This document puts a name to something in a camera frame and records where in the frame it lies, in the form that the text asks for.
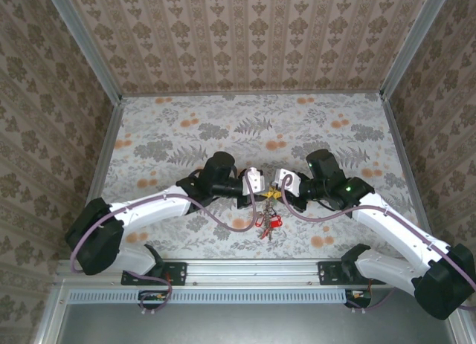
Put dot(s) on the red key tag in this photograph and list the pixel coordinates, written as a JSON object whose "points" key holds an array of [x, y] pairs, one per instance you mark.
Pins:
{"points": [[275, 222]]}

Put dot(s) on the bunch of keys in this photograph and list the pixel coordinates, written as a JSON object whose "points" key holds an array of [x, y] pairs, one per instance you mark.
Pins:
{"points": [[266, 225]]}

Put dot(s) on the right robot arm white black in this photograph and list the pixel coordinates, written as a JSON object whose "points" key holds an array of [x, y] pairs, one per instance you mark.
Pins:
{"points": [[401, 229]]}

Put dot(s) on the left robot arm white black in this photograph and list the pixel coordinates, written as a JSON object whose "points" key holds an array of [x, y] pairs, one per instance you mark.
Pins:
{"points": [[148, 214]]}

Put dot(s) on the grey metal sheet panel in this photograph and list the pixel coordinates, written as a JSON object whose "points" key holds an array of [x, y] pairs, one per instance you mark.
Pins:
{"points": [[256, 323]]}

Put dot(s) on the aluminium mounting rail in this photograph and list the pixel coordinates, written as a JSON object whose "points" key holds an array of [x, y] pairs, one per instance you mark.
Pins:
{"points": [[253, 271]]}

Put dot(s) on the aluminium table side rail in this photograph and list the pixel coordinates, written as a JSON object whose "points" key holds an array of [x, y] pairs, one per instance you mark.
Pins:
{"points": [[403, 162], [104, 154]]}

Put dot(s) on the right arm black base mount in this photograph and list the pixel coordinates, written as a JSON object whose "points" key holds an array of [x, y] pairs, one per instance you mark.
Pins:
{"points": [[332, 271]]}

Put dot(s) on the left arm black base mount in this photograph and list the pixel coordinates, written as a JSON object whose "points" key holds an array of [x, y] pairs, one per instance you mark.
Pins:
{"points": [[171, 271]]}

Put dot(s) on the aluminium frame post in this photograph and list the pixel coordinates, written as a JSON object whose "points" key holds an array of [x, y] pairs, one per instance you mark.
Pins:
{"points": [[83, 43], [413, 43]]}

